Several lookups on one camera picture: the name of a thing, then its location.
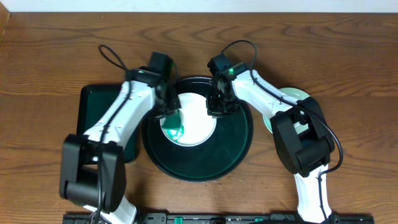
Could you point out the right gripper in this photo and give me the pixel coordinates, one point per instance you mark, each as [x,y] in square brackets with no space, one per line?
[214,110]

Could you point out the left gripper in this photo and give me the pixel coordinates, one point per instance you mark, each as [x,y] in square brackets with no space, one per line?
[171,104]

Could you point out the white plate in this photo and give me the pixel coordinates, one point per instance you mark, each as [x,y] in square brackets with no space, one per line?
[198,125]

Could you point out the green scrubbing sponge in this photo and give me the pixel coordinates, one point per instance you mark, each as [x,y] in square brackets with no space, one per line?
[173,126]

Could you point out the light green plate front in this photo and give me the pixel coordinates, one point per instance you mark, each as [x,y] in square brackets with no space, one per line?
[299,94]

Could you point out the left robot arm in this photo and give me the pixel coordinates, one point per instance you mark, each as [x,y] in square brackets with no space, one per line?
[92,170]

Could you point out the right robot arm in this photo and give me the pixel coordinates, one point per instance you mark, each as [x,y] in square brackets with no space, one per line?
[301,139]

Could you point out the round black tray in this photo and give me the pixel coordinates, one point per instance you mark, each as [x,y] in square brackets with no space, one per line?
[210,160]

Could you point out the rectangular black tray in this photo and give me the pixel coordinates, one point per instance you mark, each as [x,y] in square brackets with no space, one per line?
[95,99]

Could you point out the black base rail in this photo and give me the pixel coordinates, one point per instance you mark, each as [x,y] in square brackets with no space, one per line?
[163,218]

